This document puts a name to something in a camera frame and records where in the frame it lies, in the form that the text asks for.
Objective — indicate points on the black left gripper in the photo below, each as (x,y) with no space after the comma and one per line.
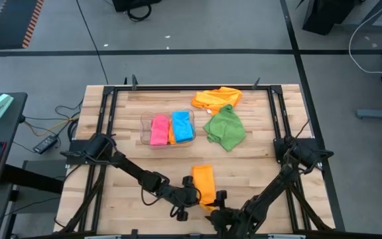
(187,196)

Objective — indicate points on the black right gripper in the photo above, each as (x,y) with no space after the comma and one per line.
(229,220)

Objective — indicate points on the orange microfiber towel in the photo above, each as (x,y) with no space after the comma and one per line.
(204,182)
(217,98)
(170,136)

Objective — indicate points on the blue microfiber towel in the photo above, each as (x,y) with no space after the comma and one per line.
(181,126)

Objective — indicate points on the pink microfiber towel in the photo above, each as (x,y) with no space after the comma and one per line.
(159,130)

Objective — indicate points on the green microfiber towel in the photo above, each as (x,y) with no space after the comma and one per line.
(225,129)

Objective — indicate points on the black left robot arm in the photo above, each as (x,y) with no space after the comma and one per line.
(134,169)

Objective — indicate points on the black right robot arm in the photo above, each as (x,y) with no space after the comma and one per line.
(277,186)

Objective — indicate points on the clear plastic bin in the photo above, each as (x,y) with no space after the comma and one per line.
(145,127)

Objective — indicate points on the black power adapter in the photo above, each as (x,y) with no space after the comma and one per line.
(45,144)

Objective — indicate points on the grey desk foot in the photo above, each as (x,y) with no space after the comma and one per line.
(380,113)

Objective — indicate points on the black side desk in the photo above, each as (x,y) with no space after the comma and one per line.
(2,132)

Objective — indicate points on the black desk base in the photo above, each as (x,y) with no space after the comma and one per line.
(323,15)

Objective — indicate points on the black floor mat orange edge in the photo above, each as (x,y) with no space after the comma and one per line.
(12,23)

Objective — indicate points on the black metal table frame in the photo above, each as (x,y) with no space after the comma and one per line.
(191,88)

